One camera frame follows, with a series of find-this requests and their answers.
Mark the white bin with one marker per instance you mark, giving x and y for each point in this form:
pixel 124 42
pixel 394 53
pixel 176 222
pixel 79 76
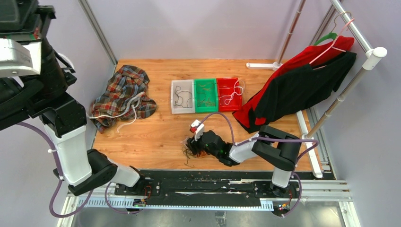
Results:
pixel 182 96

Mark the black garment on hanger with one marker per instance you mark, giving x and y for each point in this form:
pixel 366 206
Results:
pixel 300 89

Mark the pink hanger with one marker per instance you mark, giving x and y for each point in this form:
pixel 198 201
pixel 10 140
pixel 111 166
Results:
pixel 333 42

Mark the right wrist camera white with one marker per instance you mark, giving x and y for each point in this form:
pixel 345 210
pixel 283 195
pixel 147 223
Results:
pixel 197 128

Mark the green hanger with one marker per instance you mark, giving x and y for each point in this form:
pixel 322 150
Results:
pixel 330 36

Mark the plaid cloth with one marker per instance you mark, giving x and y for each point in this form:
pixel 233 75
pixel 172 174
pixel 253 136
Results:
pixel 125 99

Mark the red bin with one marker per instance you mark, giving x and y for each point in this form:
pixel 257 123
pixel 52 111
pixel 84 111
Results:
pixel 229 94

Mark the red garment on hanger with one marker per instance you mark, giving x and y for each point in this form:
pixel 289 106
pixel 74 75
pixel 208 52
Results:
pixel 246 117

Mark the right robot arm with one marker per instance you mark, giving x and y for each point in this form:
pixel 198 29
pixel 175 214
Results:
pixel 277 147

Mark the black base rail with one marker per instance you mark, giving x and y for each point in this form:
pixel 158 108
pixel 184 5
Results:
pixel 201 188

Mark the green bin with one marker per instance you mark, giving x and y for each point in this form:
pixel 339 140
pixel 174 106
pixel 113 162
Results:
pixel 205 95

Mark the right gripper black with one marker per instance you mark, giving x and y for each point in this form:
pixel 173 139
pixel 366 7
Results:
pixel 194 145

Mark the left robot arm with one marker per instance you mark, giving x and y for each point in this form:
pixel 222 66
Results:
pixel 33 83

